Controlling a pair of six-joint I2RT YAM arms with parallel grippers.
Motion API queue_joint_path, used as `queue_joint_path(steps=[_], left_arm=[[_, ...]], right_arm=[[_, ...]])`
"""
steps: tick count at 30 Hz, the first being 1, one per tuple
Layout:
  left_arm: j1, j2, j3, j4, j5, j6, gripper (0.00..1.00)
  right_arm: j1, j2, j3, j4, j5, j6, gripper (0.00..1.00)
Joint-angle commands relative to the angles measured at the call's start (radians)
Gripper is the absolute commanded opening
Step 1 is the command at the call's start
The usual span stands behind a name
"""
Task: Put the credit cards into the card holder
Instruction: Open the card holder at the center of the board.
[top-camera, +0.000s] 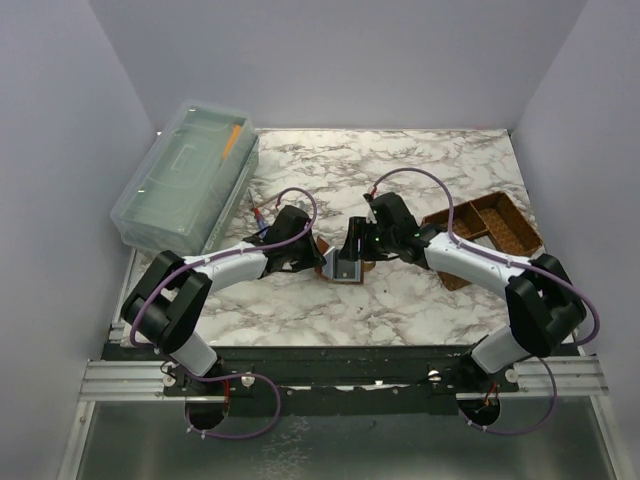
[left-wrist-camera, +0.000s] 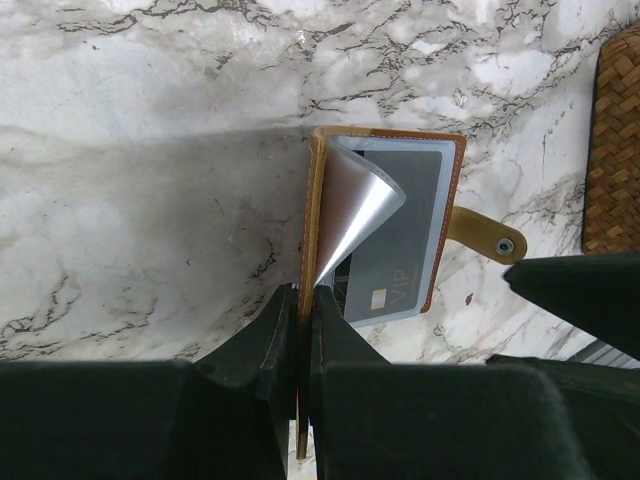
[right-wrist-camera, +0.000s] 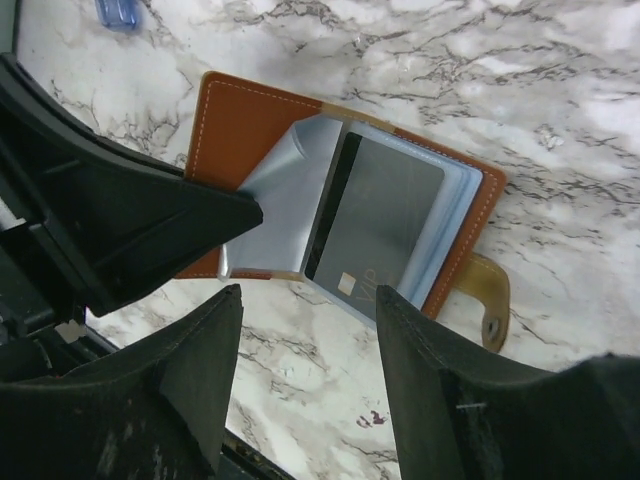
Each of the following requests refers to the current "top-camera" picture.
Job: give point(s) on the brown leather card holder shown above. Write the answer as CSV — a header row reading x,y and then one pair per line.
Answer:
x,y
331,254

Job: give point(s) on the aluminium rail frame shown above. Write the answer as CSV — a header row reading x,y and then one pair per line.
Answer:
x,y
140,418

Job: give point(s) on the orange pencil in box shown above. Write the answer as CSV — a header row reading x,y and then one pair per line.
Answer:
x,y
235,133

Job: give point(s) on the brown woven wicker tray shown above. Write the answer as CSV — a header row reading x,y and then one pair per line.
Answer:
x,y
498,216

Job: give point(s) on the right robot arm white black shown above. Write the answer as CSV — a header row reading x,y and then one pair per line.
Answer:
x,y
543,306

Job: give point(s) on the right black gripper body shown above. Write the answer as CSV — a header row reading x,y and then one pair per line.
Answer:
x,y
384,241

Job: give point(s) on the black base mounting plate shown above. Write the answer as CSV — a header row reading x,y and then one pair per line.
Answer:
x,y
346,381

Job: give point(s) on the clear plastic storage box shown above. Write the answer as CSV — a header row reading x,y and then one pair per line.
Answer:
x,y
178,198

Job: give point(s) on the silver cards in tray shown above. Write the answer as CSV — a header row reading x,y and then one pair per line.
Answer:
x,y
487,242

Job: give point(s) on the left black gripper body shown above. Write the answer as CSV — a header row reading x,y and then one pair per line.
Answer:
x,y
303,254

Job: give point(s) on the black VIP credit card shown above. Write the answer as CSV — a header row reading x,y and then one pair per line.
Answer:
x,y
347,271

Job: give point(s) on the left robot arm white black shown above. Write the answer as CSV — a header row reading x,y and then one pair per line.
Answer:
x,y
166,303

